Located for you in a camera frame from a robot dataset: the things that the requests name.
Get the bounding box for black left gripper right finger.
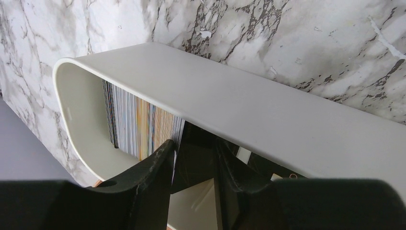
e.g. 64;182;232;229
213;138;406;230

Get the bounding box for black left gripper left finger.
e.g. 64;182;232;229
0;140;175;230

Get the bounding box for white plastic card tray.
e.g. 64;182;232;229
52;42;406;230

